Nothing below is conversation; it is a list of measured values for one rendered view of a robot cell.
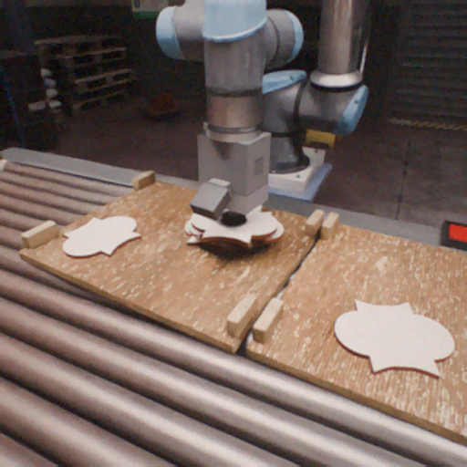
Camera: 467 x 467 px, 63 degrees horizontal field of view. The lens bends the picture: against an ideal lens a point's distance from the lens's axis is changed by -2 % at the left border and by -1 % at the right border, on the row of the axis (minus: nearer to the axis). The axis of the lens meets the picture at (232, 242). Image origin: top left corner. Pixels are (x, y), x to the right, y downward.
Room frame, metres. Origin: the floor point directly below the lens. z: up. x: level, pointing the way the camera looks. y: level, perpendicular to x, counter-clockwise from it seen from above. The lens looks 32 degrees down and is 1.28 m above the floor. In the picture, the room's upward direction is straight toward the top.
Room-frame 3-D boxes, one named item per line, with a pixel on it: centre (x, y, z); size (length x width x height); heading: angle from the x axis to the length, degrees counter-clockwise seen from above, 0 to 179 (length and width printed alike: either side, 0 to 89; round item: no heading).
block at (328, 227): (0.58, -0.17, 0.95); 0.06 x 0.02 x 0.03; 152
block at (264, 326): (0.35, -0.05, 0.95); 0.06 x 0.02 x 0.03; 152
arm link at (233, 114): (0.54, 0.00, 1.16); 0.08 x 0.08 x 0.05
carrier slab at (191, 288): (0.57, 0.09, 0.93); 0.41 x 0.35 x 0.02; 60
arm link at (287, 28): (0.63, -0.04, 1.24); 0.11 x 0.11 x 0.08; 60
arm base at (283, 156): (1.03, -0.12, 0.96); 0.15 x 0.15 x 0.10
